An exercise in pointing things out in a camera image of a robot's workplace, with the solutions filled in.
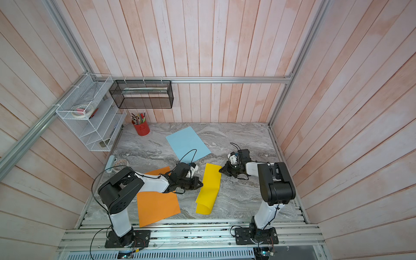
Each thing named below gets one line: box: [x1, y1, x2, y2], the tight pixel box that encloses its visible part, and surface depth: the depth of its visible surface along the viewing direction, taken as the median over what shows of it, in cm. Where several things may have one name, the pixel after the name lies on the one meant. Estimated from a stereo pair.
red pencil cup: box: [131, 119, 151, 136], surface depth 116 cm
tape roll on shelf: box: [71, 103, 94, 119], surface depth 75 cm
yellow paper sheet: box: [195, 163, 223, 216], surface depth 91 cm
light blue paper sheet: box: [165, 126, 212, 164], surface depth 113 cm
